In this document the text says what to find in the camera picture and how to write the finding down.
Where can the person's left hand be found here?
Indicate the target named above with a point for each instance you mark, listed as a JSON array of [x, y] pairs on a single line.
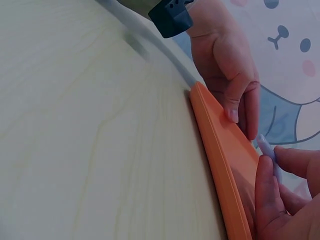
[[220, 50]]

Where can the person's right hand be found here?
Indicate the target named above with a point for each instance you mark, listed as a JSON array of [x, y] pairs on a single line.
[[295, 205]]

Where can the person's right thumb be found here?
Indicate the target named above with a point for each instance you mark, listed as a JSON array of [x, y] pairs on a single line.
[[297, 165]]

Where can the person's left thumb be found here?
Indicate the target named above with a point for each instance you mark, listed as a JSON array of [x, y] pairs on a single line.
[[231, 105]]

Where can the pale lavender pen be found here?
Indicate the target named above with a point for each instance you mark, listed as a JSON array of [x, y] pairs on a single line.
[[268, 152]]

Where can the orange tray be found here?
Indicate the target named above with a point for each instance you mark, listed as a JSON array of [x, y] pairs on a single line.
[[220, 140]]

